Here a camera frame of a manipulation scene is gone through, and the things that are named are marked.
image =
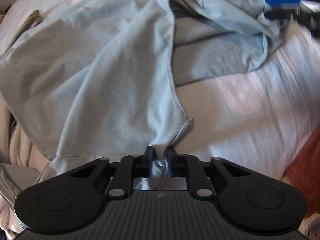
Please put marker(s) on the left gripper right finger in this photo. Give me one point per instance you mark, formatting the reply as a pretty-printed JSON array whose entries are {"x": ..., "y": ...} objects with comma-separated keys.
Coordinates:
[{"x": 190, "y": 168}]

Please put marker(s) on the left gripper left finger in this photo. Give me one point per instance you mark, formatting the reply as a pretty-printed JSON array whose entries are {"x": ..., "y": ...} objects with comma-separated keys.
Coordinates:
[{"x": 124, "y": 173}]

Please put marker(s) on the light blue-grey long-sleeve shirt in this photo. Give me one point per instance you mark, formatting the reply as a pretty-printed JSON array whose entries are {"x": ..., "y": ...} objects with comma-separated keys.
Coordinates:
[{"x": 99, "y": 80}]

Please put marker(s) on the pink polka dot bedsheet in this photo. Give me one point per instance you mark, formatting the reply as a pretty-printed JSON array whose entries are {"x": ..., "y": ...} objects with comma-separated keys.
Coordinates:
[{"x": 259, "y": 119}]

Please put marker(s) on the cream white sweater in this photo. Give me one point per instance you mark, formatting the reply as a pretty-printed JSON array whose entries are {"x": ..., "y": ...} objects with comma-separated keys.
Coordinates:
[{"x": 21, "y": 164}]

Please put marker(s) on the orange-red fuzzy garment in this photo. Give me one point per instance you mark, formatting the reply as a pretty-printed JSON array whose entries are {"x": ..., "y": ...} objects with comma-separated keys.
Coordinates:
[{"x": 304, "y": 173}]

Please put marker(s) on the brown striped garment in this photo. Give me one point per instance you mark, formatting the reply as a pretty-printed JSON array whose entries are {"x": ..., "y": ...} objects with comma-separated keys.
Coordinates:
[{"x": 31, "y": 21}]

